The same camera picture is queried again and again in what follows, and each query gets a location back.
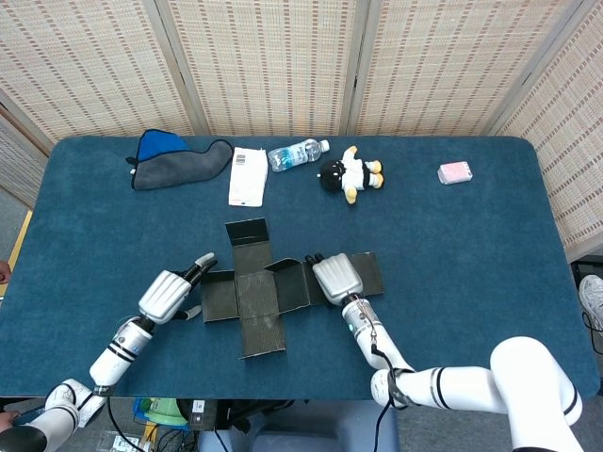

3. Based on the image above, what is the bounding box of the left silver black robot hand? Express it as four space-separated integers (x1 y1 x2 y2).
138 251 219 326

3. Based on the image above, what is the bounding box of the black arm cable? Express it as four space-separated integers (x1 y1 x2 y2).
106 396 142 452
370 345 412 452

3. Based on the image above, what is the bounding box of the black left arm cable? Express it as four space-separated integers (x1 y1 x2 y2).
106 396 142 452

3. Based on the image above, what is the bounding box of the clear plastic water bottle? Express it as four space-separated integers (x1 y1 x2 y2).
267 138 331 174

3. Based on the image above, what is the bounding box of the woven bamboo screen panel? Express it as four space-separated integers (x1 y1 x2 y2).
348 0 585 137
155 0 371 137
0 0 197 145
0 89 53 208
489 0 603 263

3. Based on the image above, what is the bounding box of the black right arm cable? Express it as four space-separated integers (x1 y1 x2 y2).
370 345 412 452

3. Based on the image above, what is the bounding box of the black white penguin plush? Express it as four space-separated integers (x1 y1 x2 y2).
318 145 385 205

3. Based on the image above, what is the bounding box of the black cardboard box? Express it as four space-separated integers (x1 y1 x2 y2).
200 217 385 360

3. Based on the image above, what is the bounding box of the green plastic container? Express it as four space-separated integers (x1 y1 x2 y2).
133 397 189 428

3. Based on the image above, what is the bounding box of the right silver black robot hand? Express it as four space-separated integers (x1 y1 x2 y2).
304 252 367 307

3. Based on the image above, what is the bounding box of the blue cloth-covered table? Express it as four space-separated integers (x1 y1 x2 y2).
0 135 602 404

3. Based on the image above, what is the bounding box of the black device with white label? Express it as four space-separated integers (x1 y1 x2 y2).
181 398 220 432

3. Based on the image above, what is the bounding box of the grey and blue cloth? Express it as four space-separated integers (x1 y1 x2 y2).
124 129 235 192

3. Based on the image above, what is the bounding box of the white sneaker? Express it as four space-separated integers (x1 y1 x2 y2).
578 275 603 338

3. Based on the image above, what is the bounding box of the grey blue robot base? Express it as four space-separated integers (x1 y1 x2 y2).
197 399 399 452

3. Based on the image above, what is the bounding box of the white labelled packet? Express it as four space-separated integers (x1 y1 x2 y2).
101 430 142 452

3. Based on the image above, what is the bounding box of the white paper packet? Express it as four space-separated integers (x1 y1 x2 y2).
227 146 269 208

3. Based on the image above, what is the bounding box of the pink tissue pack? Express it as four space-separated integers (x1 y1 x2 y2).
436 159 474 186

